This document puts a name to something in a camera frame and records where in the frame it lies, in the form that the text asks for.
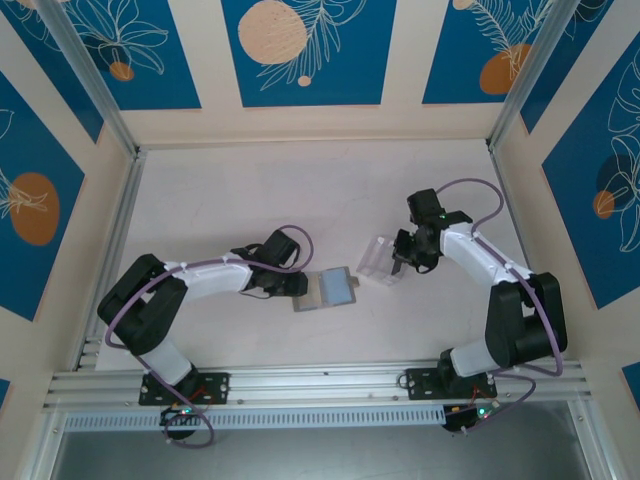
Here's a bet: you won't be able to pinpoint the grey leather card holder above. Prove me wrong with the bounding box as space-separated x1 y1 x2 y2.
291 267 362 315

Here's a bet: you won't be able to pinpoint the clear acrylic card stand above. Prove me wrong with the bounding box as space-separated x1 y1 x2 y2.
356 234 405 288

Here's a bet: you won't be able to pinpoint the plastic credit card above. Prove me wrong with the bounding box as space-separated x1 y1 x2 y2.
319 268 358 308

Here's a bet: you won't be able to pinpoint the grey metal sheet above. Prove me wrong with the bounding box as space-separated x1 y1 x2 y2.
47 399 599 480

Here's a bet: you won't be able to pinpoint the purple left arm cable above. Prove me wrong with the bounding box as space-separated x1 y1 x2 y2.
103 224 316 450

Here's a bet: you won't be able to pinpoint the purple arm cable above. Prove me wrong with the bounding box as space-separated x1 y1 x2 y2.
434 177 565 431
103 224 316 450

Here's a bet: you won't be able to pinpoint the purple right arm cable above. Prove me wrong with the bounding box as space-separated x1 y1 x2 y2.
434 177 565 431

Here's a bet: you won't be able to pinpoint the aluminium table side rail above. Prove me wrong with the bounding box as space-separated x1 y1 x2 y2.
487 142 560 360
73 148 147 372

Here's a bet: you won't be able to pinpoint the aluminium mounting rail beam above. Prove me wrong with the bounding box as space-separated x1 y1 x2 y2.
42 355 594 412

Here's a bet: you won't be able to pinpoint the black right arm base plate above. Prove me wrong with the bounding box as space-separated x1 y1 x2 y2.
405 368 499 401

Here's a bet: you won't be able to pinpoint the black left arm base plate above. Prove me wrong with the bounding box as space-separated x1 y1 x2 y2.
138 372 231 406

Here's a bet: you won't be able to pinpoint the white slotted cable duct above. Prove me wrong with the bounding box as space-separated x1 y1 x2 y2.
63 405 446 432

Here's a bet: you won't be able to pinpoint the aluminium frame post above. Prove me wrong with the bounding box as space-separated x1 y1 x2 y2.
485 0 586 154
35 0 144 157

